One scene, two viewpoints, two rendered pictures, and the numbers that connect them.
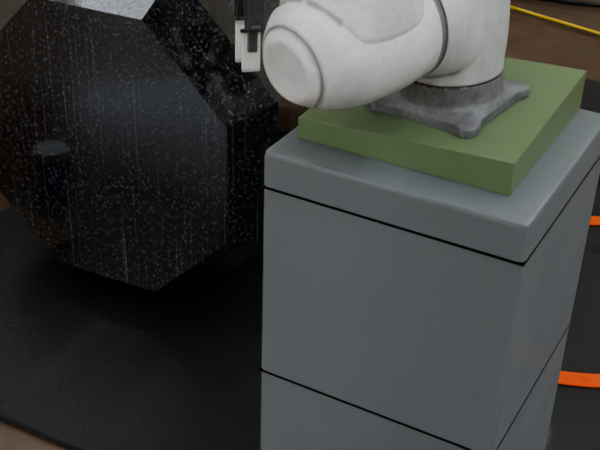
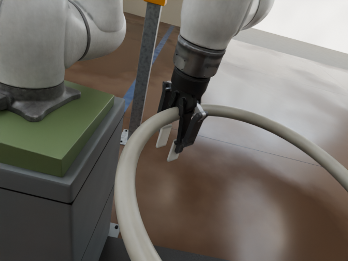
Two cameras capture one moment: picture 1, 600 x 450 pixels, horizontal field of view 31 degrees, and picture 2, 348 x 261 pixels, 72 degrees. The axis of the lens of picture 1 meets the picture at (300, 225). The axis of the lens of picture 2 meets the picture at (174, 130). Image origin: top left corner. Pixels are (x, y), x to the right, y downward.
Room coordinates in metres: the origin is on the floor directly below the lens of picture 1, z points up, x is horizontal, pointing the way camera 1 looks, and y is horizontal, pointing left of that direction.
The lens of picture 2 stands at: (2.06, -0.14, 1.19)
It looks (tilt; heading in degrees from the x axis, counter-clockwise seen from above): 34 degrees down; 150
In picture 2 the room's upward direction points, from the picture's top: 15 degrees clockwise
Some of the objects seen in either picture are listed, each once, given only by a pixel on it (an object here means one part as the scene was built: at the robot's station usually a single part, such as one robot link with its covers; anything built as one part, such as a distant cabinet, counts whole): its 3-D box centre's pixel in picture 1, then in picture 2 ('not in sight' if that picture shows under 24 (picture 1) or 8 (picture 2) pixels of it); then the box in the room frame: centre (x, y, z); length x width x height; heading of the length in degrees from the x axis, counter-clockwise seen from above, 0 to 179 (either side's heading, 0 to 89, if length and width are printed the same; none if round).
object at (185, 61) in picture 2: not in sight; (198, 55); (1.67, 0.10, 1.07); 0.09 x 0.09 x 0.06
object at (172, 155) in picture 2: (244, 41); (175, 149); (1.68, 0.10, 0.84); 0.03 x 0.01 x 0.07; 105
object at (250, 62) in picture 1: (251, 50); (163, 135); (1.63, 0.09, 0.84); 0.03 x 0.01 x 0.07; 105
